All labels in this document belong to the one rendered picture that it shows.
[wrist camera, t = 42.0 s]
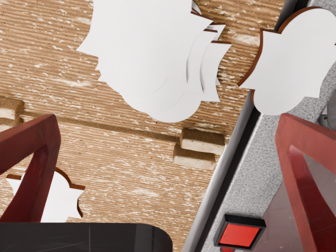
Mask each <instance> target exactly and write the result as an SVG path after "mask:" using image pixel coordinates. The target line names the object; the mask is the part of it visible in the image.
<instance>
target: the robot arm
mask: <svg viewBox="0 0 336 252"><path fill-rule="evenodd" d="M274 140H275V145H276V150H277V154H278V159H279V163H280V168H281V172H282V176H283V180H284V183H285V187H286V191H287V194H288V198H289V201H290V205H291V208H292V212H293V215H294V219H295V223H296V226H297V230H298V233H299V237H300V240H301V244H302V247H303V251H304V252H336V217H335V215H334V214H333V212H332V211H331V209H330V207H329V206H328V204H327V203H326V201H325V200H324V198H323V196H322V195H321V193H320V191H319V189H318V186H317V184H316V182H315V180H314V178H313V176H312V173H311V171H310V169H309V167H308V165H307V162H306V160H305V158H304V155H303V153H304V154H306V155H307V156H309V157H310V158H312V159H313V160H315V161H316V162H318V163H319V164H320V165H322V166H323V167H325V168H326V169H328V170H329V171H331V172H332V173H334V174H335V175H336V131H334V130H331V129H329V128H326V127H324V126H321V125H318V124H316V123H313V122H310V121H308V120H305V119H302V118H300V117H297V116H295V115H292V114H289V113H282V114H281V115H280V118H279V122H278V125H277V129H276V133H275V138H274ZM61 141H62V137H61V133H60V129H59V125H58V122H57V118H56V115H55V114H54V113H48V114H45V115H43V116H40V117H37V118H35V119H32V120H30V121H27V122H24V123H22V124H19V125H17V126H14V127H11V128H9V129H6V130H4V131H1V132H0V175H2V174H3V173H5V172H6V171H8V170H9V169H11V168H12V167H13V166H15V165H16V164H18V163H19V162H21V161H22V160H24V159H25V158H26V157H28V156H29V155H31V154H32V153H33V156H32V159H31V161H30V163H29V165H28V167H27V170H26V172H25V174H24V176H23V178H22V181H21V183H20V185H19V187H18V189H17V191H16V193H15V195H14V197H13V199H12V200H11V202H10V203H9V205H8V207H7V208H6V210H5V211H4V213H3V214H2V216H1V217H0V252H173V242H172V239H171V237H170V236H169V235H168V234H167V233H166V232H165V231H164V230H162V229H161V228H159V227H156V226H154V225H150V224H145V223H114V222H41V220H42V216H43V213H44V209H45V206H46V202H47V198H48V195H49V191H50V188H51V184H52V181H53V177H54V173H55V169H56V164H57V160H58V155H59V150H60V146H61Z"/></svg>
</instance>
